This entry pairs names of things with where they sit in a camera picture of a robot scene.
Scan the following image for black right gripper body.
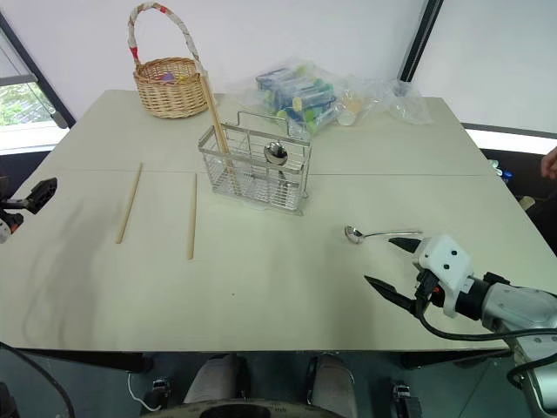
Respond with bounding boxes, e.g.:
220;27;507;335
413;267;445;314

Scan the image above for thin black looping cable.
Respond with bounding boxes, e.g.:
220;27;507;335
0;340;76;418

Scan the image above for black window frame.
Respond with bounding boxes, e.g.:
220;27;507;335
0;10;76;131

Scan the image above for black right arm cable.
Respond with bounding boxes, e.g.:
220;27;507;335
412;295;557;389

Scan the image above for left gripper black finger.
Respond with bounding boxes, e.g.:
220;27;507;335
26;177;58;215

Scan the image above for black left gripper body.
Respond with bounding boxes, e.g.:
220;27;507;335
0;198;34;215

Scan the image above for bystander bare hand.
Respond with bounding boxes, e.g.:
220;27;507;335
540;145;557;180

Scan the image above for black wall pillar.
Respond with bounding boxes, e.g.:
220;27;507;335
397;0;446;84

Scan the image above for thin white cable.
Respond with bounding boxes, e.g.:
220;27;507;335
126;371;164;412

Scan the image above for metal wire cutlery rack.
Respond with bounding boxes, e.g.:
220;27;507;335
198;111;314;217

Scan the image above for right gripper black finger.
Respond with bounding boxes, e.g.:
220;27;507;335
364;274;419;314
388;236;423;255

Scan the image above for wooden chopstick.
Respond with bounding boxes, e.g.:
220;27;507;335
203;74;240;198
199;72;236;197
187;173;198;261
115;162;144;245

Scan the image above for plastic bag of blue tubes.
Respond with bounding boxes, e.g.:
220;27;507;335
253;56;349;134

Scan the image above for wicker basket with wrapped handle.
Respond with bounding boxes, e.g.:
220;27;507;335
127;3;215;119

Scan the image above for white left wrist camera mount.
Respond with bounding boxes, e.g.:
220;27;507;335
0;214;24;245

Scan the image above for black table frame bar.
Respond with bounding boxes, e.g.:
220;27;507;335
17;346;515;374

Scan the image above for clear crumpled plastic bag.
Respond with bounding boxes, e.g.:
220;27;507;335
343;74;434;128

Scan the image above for black table caster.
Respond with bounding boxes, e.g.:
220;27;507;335
149;375;172;408
390;380;421;418

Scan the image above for steel spoon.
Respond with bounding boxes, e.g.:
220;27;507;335
263;140;291;197
344;224;425;246

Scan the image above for dark rounded shape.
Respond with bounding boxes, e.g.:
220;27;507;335
164;397;332;418

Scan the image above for grey rounded leg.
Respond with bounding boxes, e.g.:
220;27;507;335
183;353;253;407
305;353;359;418

